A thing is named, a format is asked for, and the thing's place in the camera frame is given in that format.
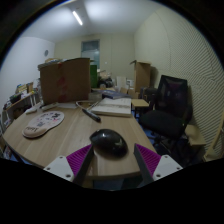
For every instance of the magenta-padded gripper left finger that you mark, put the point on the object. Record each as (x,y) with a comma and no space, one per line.
(60,166)

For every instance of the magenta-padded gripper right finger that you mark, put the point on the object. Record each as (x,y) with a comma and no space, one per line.
(166,166)

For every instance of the black computer mouse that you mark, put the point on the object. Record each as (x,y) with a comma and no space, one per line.
(108,142)

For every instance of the beige printed mouse pad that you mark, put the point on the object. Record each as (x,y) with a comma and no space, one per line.
(42,124)

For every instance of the wooden seat stool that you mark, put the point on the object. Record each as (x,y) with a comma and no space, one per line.
(195,135)

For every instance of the black office chair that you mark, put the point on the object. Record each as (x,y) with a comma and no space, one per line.
(165,121)

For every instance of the black marker pen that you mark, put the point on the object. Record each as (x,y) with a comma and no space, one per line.
(91,115)

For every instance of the white remote control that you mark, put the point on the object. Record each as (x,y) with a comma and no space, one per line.
(49,106)

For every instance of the small wooden side table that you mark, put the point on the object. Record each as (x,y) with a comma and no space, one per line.
(140,103)

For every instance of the white open book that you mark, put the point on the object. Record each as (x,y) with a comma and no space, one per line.
(113,107)

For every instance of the cluttered shelf unit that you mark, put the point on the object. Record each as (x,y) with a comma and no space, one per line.
(20,96)

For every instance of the large brown cardboard box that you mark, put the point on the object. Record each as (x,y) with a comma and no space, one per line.
(65,81)

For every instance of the dark blue book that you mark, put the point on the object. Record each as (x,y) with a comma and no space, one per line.
(114,94)

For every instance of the tall open cardboard box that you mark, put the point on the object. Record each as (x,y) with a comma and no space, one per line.
(142,76)

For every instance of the green box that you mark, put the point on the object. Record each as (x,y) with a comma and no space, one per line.
(94,76)

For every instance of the grey door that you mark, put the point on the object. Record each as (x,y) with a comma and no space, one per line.
(90,53)

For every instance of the ceiling tube light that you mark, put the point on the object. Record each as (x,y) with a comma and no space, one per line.
(77,17)

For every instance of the light wooden chair frame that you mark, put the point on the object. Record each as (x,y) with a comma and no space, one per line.
(215,146)

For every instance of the round wall clock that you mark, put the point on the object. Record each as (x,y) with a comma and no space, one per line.
(46,53)

